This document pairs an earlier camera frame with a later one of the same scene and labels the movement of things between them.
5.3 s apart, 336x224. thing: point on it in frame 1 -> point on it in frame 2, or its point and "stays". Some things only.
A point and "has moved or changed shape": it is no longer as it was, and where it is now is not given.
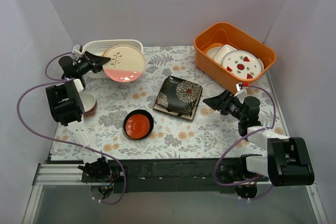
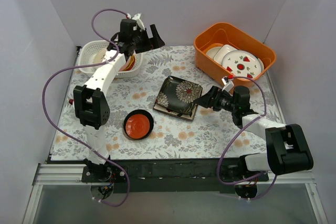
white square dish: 222,51 stays
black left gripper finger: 97,62 -> 156,41
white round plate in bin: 212,51 stays
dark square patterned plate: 178,95 stays
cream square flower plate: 189,116 stays
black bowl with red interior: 138,124 stays
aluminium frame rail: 48,174 stays
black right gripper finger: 219,102 -> 210,99
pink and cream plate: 127,63 has moved or changed shape
